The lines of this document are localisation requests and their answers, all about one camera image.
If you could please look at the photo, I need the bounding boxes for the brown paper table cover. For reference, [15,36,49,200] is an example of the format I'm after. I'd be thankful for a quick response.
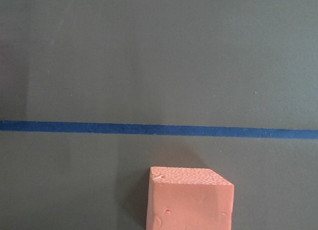
[0,0,318,230]

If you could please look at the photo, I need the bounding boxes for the orange foam cube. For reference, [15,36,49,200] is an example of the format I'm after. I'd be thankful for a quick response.
[146,166,235,230]

